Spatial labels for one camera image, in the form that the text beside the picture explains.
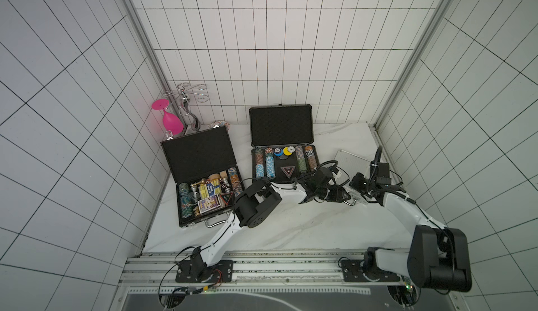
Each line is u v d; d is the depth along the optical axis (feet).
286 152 3.32
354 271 2.39
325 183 2.51
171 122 3.20
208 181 3.04
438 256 1.35
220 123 3.85
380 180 2.24
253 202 1.91
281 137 3.50
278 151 3.31
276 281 2.35
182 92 3.03
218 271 2.37
